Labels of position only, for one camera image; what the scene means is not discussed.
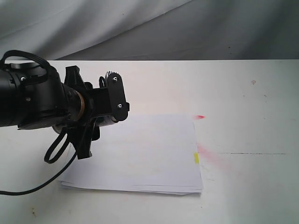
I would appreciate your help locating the yellow sticky tab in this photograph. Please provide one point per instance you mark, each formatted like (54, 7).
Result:
(196, 158)

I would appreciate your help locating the white paper stack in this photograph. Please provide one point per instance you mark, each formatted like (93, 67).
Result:
(145, 153)

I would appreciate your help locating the white polka-dot spray can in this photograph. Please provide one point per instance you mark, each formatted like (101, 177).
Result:
(106, 121)

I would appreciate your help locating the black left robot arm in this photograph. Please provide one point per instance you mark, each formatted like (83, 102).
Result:
(32, 97)

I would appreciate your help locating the grey backdrop cloth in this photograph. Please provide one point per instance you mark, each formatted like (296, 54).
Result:
(151, 29)

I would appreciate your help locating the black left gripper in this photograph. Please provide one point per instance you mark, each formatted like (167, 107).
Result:
(96, 104)

